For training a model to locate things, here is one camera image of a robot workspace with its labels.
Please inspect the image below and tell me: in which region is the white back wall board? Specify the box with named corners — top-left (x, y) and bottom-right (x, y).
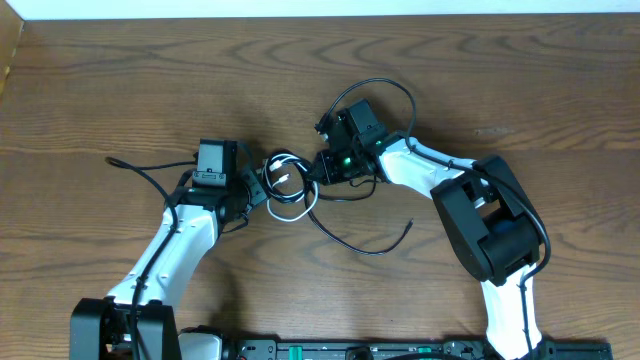
top-left (8, 0), bottom-right (639, 20)

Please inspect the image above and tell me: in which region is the white USB cable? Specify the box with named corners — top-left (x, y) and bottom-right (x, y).
top-left (264, 155), bottom-right (320, 224)

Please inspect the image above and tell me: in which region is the black USB cable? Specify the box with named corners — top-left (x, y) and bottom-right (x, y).
top-left (260, 149), bottom-right (415, 257)

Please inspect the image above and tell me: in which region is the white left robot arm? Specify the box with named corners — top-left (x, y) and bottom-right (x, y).
top-left (69, 139), bottom-right (267, 359)

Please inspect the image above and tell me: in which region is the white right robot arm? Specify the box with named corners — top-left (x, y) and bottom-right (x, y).
top-left (310, 99), bottom-right (551, 359)

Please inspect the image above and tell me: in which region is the brown cardboard sheet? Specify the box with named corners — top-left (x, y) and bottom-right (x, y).
top-left (0, 0), bottom-right (24, 93)

